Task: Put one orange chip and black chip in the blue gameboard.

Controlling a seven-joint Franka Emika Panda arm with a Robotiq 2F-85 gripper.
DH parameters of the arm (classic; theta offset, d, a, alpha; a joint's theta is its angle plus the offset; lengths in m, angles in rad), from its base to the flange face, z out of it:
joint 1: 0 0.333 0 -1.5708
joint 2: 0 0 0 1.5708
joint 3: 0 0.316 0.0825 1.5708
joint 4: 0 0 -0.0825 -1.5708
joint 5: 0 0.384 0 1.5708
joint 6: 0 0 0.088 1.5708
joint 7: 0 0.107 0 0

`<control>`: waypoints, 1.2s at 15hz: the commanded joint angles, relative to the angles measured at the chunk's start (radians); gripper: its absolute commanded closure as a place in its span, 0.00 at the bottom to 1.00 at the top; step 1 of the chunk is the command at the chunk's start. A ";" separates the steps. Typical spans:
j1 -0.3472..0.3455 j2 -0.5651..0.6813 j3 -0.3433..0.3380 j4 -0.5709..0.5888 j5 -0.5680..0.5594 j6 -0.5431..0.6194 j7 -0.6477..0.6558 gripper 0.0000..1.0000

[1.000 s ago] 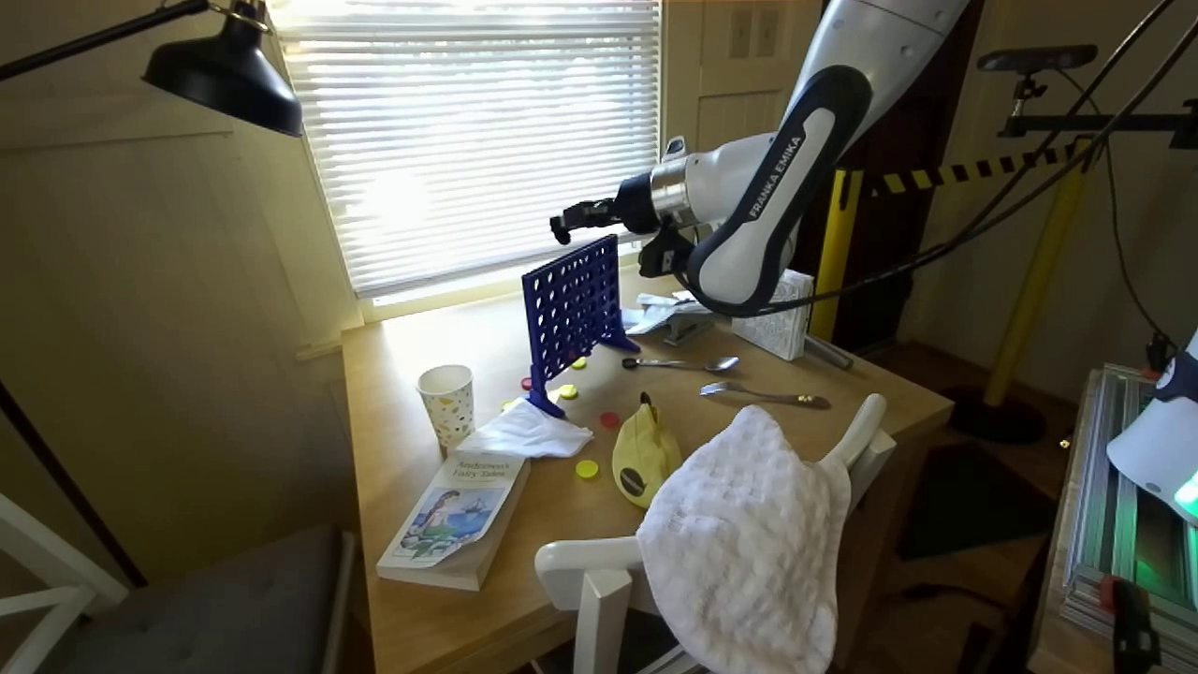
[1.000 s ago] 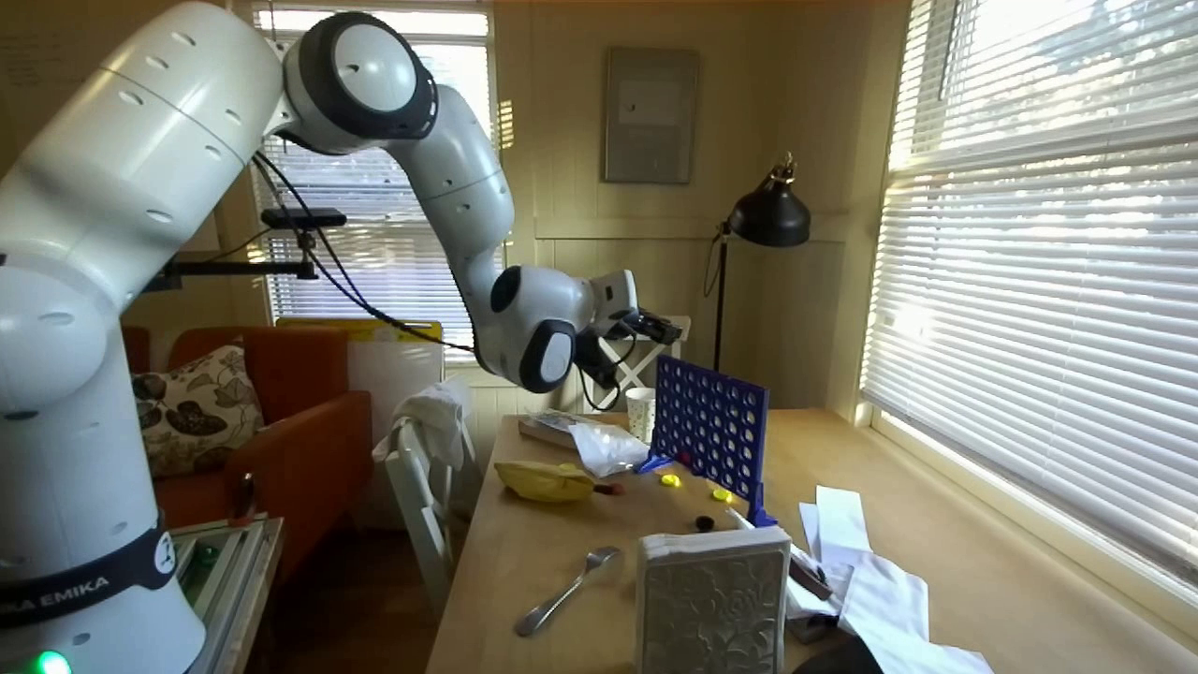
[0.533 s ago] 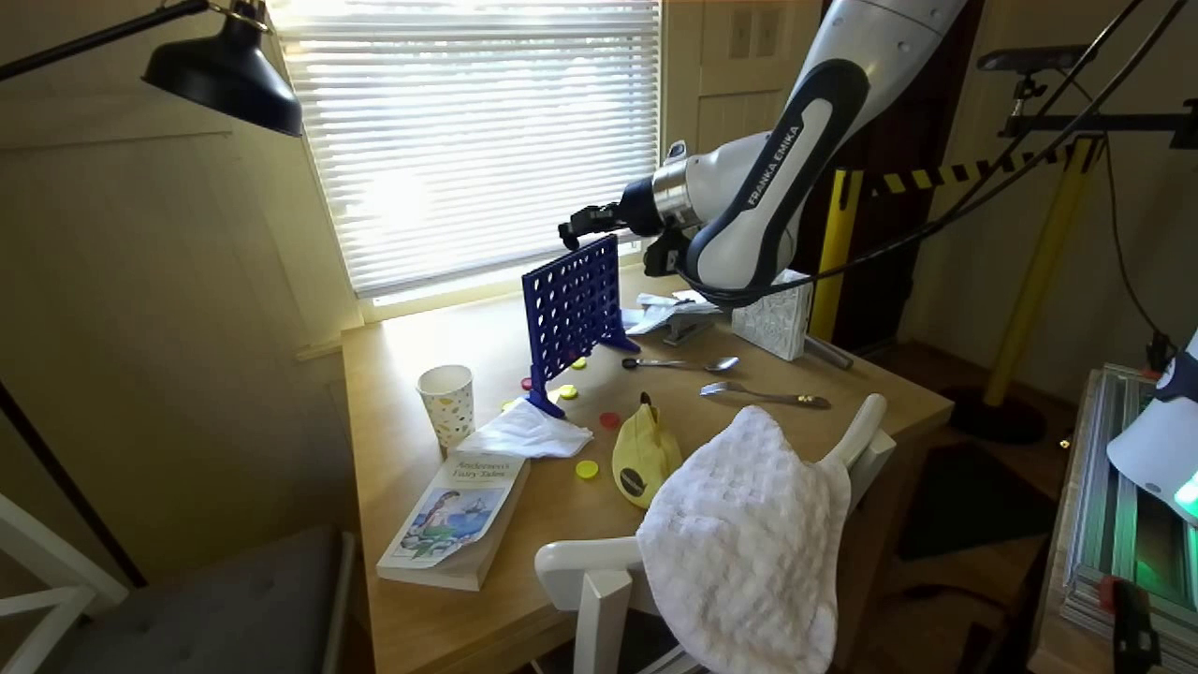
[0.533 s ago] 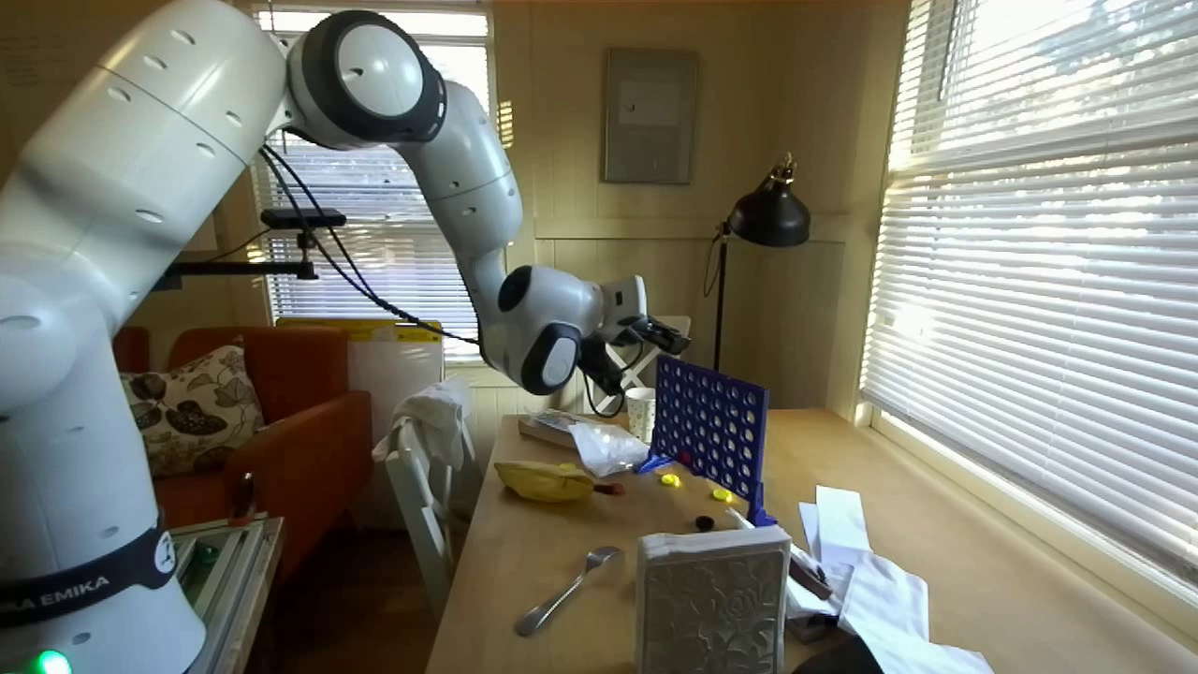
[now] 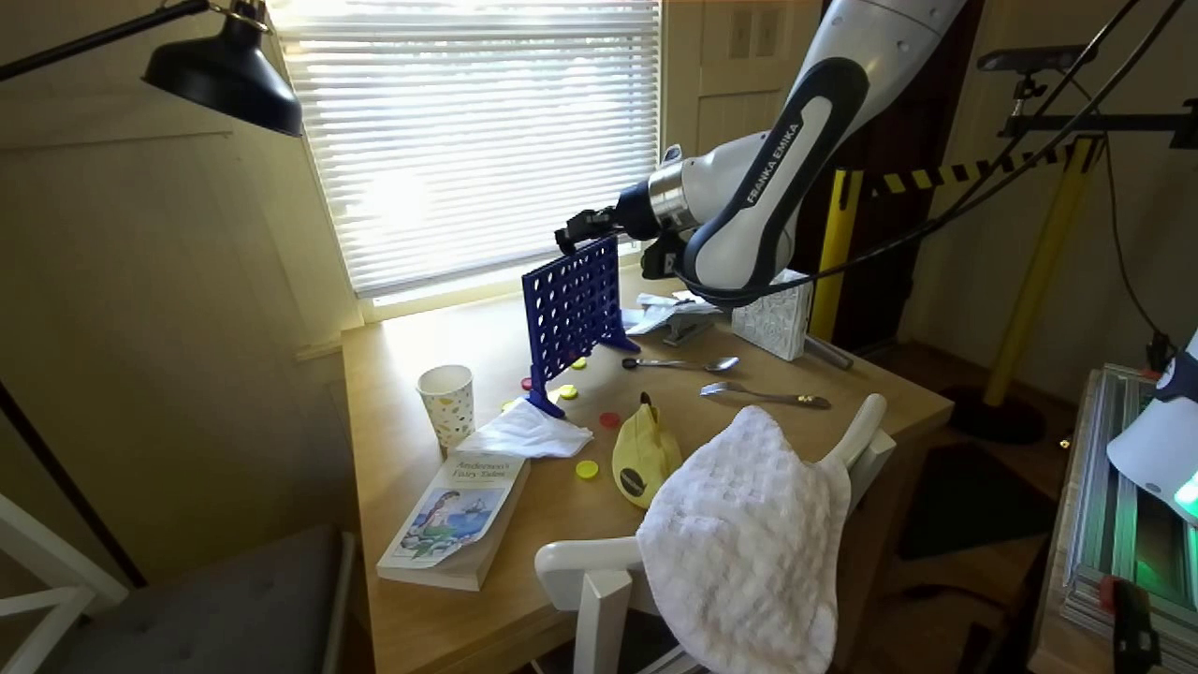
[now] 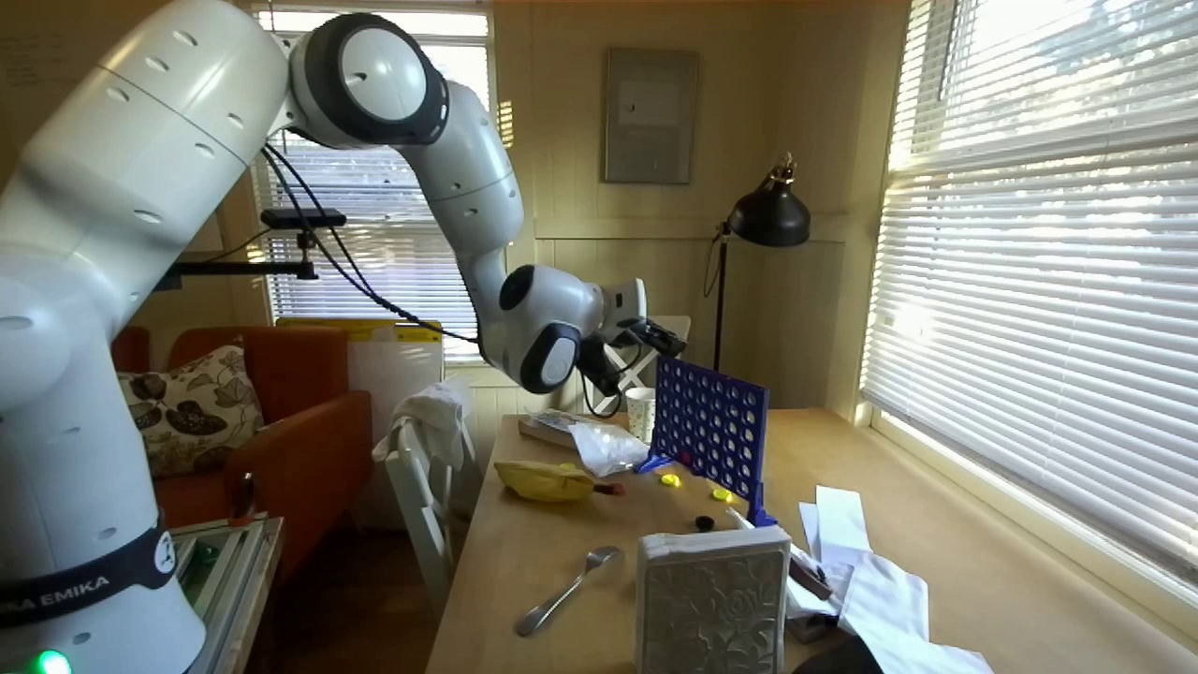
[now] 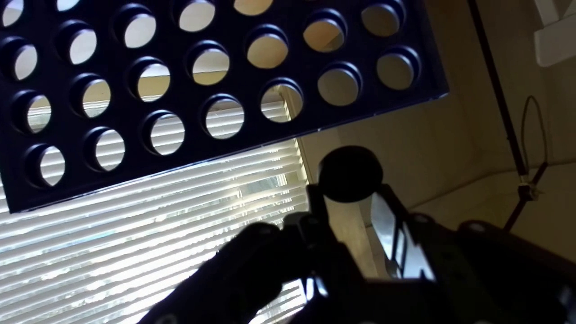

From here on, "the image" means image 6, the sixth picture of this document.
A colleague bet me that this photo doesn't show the black camera on stand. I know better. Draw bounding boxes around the black camera on stand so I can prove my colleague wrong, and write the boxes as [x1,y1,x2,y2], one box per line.
[162,202,353,289]

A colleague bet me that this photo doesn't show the black floor lamp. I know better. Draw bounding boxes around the black floor lamp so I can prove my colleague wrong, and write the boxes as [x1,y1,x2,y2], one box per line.
[707,149,817,373]

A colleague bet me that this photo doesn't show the black round object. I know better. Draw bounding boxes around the black round object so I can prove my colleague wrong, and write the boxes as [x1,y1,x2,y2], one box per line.
[791,627,884,674]

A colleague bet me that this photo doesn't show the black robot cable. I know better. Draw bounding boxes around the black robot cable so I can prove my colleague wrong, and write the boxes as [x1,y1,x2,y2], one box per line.
[257,141,491,348]

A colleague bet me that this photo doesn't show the white crumpled napkin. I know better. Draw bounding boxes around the white crumpled napkin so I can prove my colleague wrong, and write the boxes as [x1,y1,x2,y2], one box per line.
[566,418,655,478]

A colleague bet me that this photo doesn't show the white quilted towel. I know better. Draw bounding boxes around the white quilted towel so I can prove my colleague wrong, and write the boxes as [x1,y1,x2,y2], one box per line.
[408,381,480,473]

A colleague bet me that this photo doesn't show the white window blinds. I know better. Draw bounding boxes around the white window blinds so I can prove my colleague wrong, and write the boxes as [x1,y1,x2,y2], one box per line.
[856,0,1198,592]

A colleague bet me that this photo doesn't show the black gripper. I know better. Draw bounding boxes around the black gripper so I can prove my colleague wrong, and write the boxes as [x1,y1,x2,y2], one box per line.
[576,319,691,399]

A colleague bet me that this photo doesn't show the floral patterned cushion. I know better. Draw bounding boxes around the floral patterned cushion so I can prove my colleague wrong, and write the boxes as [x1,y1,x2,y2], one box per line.
[121,343,270,478]

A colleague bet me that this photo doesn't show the orange armchair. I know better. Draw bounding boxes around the orange armchair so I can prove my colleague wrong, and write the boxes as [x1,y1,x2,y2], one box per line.
[109,322,374,592]

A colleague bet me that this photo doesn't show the white paper cup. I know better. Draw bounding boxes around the white paper cup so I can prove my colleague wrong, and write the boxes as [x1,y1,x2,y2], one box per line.
[622,384,665,444]

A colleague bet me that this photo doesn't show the yellow banana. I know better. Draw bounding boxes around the yellow banana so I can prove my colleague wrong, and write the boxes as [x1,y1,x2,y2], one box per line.
[495,458,596,510]

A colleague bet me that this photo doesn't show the silver metal spoon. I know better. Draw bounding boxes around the silver metal spoon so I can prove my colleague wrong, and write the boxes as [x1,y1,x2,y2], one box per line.
[514,541,624,641]

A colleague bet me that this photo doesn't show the white paper sheet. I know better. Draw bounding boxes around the white paper sheet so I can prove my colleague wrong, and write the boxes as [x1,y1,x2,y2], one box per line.
[796,483,874,592]
[836,550,994,674]

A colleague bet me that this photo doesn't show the white wooden chair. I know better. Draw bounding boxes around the white wooden chair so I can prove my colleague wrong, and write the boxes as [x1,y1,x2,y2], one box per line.
[369,409,481,621]
[545,312,691,418]

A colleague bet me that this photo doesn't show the white patterned tissue box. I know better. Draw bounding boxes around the white patterned tissue box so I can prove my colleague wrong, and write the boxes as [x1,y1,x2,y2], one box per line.
[634,521,792,674]

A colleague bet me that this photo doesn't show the illustrated paperback book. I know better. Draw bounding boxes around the illustrated paperback book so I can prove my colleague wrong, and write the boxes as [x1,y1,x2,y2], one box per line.
[515,409,630,458]

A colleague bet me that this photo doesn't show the stacked framed panels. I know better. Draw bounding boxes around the stacked framed panels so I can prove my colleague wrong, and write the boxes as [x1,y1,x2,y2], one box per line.
[171,514,287,674]

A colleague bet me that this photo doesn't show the window with white frame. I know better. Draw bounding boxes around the window with white frame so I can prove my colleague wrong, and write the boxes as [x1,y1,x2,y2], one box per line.
[248,0,509,366]

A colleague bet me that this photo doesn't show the blue plastic gameboard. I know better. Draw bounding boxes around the blue plastic gameboard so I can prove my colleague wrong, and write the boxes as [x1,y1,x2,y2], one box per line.
[645,355,778,526]

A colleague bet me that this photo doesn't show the framed wall picture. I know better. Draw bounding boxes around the framed wall picture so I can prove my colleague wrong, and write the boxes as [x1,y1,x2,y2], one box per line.
[596,44,702,192]

